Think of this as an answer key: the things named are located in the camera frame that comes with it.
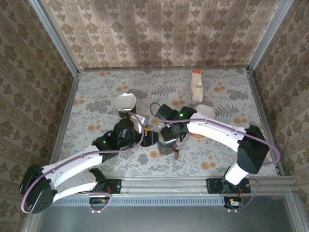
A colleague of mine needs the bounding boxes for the slotted grey cable duct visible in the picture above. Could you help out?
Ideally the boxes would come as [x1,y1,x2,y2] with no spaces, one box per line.
[69,195,226,206]

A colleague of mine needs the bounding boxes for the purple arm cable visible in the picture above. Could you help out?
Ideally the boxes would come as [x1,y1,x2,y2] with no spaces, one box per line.
[149,102,282,167]
[21,112,145,214]

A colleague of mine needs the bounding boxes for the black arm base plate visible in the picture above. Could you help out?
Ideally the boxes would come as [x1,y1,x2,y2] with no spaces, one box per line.
[96,178,122,194]
[206,178,252,194]

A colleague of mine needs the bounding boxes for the aluminium corner post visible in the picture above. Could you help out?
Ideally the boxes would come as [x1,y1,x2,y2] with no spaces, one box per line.
[246,0,294,73]
[28,0,80,77]

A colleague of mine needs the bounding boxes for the grey glass server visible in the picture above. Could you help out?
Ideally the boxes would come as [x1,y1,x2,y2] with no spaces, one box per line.
[157,141,180,160]

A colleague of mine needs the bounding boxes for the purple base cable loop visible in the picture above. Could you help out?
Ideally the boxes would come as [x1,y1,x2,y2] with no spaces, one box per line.
[228,177,260,213]
[89,190,113,214]

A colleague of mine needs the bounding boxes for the white paper coffee filter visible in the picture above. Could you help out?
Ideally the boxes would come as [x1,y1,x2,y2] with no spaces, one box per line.
[114,93,137,112]
[195,104,215,119]

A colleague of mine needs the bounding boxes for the small electronics board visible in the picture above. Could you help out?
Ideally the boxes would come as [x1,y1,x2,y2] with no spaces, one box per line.
[224,197,245,209]
[89,197,109,206]

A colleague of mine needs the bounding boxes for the white paper filter stack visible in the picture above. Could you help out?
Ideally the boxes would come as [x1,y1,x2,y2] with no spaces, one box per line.
[190,73,205,102]

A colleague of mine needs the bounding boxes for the aluminium table end rail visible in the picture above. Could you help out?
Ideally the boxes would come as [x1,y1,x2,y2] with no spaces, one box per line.
[78,67,249,72]

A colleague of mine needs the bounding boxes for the aluminium table side rail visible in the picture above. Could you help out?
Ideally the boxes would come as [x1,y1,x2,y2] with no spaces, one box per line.
[46,72,80,179]
[246,69,285,177]

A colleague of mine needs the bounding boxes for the aluminium mounting rail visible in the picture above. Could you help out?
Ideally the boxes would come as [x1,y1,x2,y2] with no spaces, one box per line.
[38,176,295,197]

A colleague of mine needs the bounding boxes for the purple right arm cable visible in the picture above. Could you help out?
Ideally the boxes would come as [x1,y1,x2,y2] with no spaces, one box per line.
[149,102,282,167]

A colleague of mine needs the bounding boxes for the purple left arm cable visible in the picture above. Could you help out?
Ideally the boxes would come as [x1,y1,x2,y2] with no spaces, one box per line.
[21,112,145,214]

